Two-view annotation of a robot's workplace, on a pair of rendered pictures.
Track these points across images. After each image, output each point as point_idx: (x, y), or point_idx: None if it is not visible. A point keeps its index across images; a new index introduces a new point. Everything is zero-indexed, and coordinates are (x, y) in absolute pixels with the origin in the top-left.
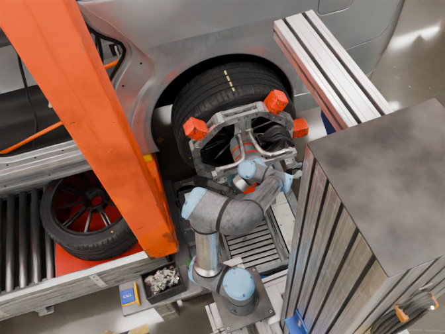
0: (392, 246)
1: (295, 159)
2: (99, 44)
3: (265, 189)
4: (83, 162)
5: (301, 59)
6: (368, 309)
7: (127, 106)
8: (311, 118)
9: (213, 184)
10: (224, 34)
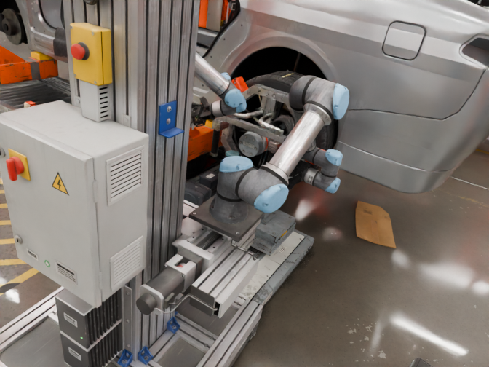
0: None
1: (327, 258)
2: (234, 14)
3: (204, 59)
4: None
5: None
6: None
7: (219, 60)
8: (377, 253)
9: (203, 99)
10: (301, 28)
